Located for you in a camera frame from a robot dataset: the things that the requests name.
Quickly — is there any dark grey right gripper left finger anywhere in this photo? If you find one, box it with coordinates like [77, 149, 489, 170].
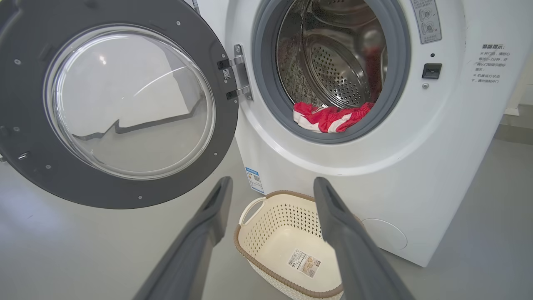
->
[133, 176, 234, 300]

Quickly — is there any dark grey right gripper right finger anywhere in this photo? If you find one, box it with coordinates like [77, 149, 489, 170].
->
[313, 177, 415, 300]

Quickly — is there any red and white garment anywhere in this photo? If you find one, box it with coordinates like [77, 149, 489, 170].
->
[293, 101, 374, 134]

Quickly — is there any grey instruction sticker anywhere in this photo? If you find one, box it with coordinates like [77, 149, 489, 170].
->
[410, 0, 443, 45]

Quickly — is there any blue energy label sticker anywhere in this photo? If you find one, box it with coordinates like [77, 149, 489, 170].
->
[245, 167, 265, 195]

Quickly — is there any white front-load washing machine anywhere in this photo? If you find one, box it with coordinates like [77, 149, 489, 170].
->
[183, 0, 533, 267]

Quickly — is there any cream laundry basket brown rim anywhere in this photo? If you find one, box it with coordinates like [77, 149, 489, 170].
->
[234, 190, 367, 300]

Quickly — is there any round black washer door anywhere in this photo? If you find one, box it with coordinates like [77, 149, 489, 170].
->
[0, 0, 254, 210]

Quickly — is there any paper product label sticker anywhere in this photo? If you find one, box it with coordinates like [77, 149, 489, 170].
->
[286, 249, 321, 279]

